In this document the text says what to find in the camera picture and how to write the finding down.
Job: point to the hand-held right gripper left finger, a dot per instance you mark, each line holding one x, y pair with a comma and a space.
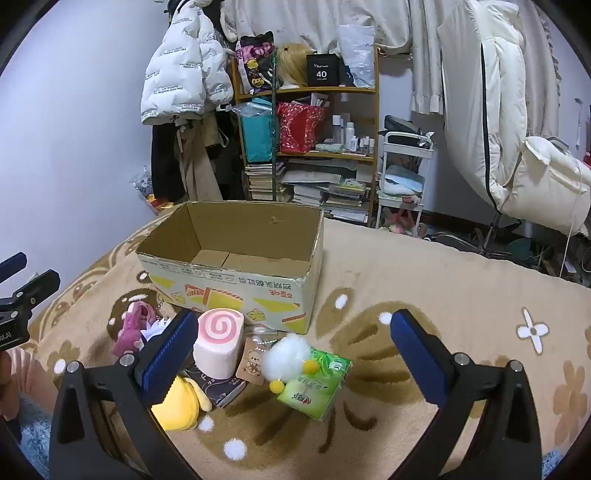
171, 357

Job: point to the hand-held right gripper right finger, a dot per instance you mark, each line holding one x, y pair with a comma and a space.
415, 360

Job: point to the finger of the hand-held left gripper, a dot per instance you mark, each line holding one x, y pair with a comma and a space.
11, 266
39, 288

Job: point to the white spiky toy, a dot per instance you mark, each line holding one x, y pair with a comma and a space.
154, 330

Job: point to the pink swirl roll plush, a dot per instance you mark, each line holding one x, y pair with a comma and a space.
214, 350

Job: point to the pink plush toy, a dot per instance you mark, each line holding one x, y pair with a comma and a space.
131, 327

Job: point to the yellow plush toy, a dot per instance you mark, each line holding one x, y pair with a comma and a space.
178, 410

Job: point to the black tissue packet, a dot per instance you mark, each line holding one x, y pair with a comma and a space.
217, 390

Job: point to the brown bear card charm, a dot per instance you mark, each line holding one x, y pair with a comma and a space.
251, 364

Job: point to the printed cardboard box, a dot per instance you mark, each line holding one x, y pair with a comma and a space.
240, 286

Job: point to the green tissue packet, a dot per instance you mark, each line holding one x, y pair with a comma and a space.
318, 387

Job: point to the white pompom with yellow balls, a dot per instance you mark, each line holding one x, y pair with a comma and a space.
286, 357

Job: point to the beige printed blanket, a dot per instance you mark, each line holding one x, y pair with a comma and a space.
415, 286

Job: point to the blue fluffy cloth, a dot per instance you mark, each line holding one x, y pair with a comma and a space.
34, 434

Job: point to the black rack base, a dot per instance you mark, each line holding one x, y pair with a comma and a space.
485, 240

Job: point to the pink toy under cart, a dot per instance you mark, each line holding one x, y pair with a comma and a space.
404, 221

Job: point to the black hanging garment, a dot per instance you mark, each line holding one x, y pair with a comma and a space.
164, 161

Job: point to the light blue folded cloth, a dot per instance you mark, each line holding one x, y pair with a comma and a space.
404, 182

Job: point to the pile of books and papers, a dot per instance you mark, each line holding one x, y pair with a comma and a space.
332, 194

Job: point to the stack of books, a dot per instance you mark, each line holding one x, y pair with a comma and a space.
261, 182

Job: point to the beige hanging garment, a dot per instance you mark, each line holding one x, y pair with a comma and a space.
203, 161

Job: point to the white trolley cart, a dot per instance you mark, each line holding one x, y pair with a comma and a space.
392, 138

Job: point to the green folded cloth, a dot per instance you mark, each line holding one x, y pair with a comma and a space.
330, 148

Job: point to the row of white bottles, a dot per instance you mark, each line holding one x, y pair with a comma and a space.
351, 136

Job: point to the black item on cart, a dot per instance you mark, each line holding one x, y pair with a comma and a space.
399, 123

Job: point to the teal bag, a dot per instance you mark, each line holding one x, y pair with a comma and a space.
256, 136

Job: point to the green pole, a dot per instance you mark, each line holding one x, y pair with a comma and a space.
274, 138

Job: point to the white printed puffer jacket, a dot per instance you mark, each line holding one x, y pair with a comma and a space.
180, 69

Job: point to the red patterned bag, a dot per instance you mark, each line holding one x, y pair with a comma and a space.
295, 129

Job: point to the cream padded coat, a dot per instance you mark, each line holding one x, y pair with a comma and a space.
503, 92

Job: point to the wooden shelf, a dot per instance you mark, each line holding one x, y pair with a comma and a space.
304, 91

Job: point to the black box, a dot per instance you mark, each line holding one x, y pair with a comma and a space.
323, 69

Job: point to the black pink printed bag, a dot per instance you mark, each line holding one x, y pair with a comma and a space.
256, 60

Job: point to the clear plastic bag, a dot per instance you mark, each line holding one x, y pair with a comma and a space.
358, 55

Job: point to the blonde wig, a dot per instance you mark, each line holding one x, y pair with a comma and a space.
293, 64

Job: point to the white hanging fabric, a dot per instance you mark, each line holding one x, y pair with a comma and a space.
300, 23

